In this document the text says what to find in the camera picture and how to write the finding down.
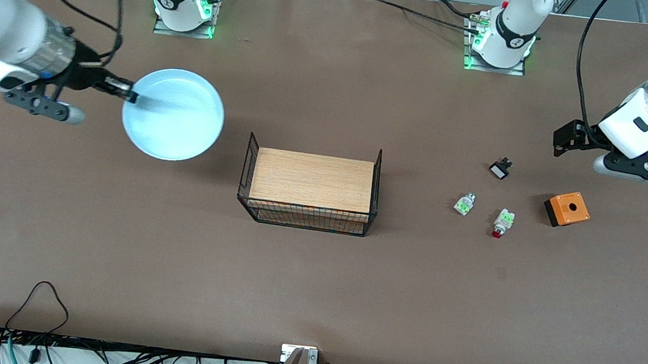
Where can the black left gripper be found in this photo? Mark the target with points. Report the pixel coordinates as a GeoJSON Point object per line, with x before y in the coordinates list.
{"type": "Point", "coordinates": [591, 137]}

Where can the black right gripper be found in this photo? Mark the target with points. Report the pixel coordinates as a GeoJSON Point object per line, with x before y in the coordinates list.
{"type": "Point", "coordinates": [83, 75]}

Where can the light blue round plate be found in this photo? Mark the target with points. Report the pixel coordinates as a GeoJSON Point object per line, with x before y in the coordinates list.
{"type": "Point", "coordinates": [178, 126]}

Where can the black button with white face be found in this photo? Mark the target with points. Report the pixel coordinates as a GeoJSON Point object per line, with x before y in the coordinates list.
{"type": "Point", "coordinates": [499, 171]}

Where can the wooden shelf board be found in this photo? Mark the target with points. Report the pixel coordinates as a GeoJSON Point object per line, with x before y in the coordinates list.
{"type": "Point", "coordinates": [312, 180]}

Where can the orange button enclosure box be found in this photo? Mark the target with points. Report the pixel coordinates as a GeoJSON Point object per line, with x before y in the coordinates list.
{"type": "Point", "coordinates": [569, 208]}

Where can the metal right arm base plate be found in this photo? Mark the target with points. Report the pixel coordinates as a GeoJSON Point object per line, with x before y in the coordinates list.
{"type": "Point", "coordinates": [163, 30]}

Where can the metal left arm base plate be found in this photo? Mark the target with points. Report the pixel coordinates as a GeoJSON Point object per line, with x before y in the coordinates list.
{"type": "Point", "coordinates": [492, 70]}

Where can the red push button switch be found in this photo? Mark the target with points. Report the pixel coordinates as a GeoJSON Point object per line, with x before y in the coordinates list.
{"type": "Point", "coordinates": [503, 221]}

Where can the green push button switch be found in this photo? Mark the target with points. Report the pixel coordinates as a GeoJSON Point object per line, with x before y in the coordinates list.
{"type": "Point", "coordinates": [464, 205]}

